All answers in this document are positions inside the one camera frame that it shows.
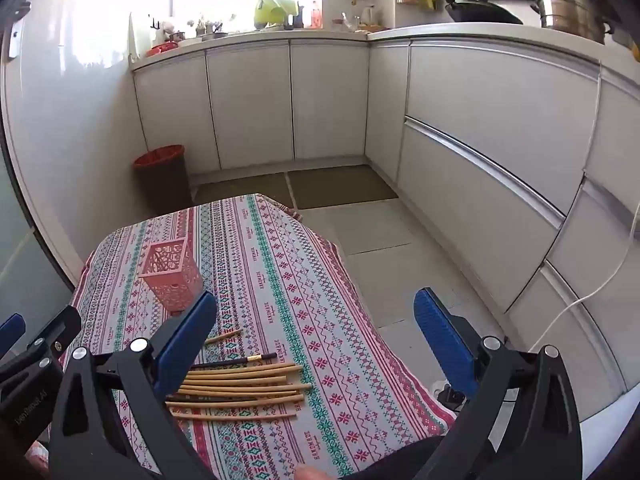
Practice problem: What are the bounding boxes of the dark trash bin red liner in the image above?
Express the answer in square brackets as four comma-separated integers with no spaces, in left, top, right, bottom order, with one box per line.
[132,145,193,216]

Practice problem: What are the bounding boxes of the steel stockpot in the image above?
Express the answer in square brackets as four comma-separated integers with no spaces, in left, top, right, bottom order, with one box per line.
[530,0,613,43]

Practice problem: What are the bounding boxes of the small green floor mat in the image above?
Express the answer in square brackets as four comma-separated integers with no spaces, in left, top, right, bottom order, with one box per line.
[194,174,296,211]

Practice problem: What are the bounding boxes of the black chopstick with gold band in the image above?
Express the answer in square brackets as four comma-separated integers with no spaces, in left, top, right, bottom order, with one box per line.
[200,352,278,367]

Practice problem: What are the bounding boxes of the white cable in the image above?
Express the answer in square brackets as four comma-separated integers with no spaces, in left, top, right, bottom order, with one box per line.
[527,195,640,353]

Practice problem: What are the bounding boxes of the person's dark pants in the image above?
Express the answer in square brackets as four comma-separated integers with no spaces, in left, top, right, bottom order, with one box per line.
[345,435,471,480]

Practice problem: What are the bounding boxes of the yellow-green plastic container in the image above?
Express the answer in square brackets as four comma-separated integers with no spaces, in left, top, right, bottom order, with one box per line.
[254,0,297,28]

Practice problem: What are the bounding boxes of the light bamboo chopstick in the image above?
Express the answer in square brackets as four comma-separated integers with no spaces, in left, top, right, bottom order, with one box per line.
[204,328,243,345]

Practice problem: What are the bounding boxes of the black wok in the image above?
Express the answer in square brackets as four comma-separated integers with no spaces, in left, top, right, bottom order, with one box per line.
[412,0,523,25]

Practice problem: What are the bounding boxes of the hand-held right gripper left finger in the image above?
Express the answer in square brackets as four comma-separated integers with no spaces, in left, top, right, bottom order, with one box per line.
[50,290,218,480]

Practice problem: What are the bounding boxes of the patterned red green tablecloth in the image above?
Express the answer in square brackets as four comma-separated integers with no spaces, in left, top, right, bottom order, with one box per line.
[62,194,458,480]

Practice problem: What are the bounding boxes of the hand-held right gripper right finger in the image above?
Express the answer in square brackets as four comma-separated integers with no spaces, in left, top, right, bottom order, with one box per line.
[414,287,583,480]

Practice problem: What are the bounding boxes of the plain black chopstick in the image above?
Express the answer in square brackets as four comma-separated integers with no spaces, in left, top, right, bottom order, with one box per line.
[166,395,266,407]

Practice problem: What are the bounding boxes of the pile of wooden chopsticks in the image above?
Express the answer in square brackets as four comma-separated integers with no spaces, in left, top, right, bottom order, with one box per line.
[165,362,313,421]

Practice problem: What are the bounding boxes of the pink perforated plastic basket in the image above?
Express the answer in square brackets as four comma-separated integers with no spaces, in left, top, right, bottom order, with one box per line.
[138,236,205,317]

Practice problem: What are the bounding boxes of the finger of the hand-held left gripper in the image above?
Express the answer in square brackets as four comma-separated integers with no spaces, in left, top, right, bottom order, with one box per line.
[26,305,83,358]
[0,313,27,346]

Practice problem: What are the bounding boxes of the large green floor mat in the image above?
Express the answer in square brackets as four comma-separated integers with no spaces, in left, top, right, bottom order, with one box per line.
[286,165,400,210]

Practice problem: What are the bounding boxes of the white kitchen cabinets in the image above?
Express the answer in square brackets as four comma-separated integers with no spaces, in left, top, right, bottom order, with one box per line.
[131,27,640,421]

